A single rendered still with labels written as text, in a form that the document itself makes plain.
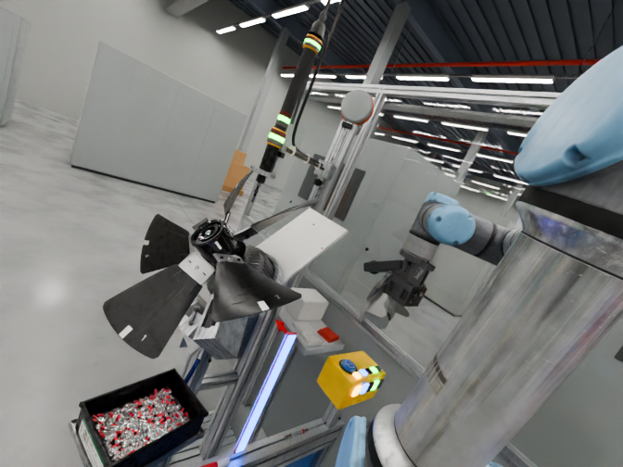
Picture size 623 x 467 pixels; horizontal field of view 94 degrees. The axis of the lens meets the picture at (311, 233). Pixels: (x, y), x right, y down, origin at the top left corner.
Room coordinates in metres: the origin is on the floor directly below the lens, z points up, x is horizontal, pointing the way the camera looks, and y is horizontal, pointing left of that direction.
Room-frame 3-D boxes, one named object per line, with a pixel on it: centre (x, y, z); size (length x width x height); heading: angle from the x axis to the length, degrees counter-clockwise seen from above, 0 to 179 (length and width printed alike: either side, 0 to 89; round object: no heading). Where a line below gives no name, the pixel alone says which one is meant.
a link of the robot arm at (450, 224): (0.60, -0.26, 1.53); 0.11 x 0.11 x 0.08; 85
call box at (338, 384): (0.75, -0.27, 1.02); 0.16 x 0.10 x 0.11; 133
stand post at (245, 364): (1.14, 0.04, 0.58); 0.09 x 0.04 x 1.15; 43
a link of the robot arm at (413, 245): (0.71, -0.25, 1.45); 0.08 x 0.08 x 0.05
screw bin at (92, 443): (0.55, 0.18, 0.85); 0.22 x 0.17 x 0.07; 149
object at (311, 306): (1.35, -0.10, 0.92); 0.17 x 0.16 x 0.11; 133
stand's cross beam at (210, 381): (1.06, 0.12, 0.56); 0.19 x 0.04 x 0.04; 133
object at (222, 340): (0.80, 0.13, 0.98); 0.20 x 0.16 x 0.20; 133
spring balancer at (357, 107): (1.52, 0.04, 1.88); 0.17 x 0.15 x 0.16; 43
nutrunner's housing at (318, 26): (0.81, 0.19, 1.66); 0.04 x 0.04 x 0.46
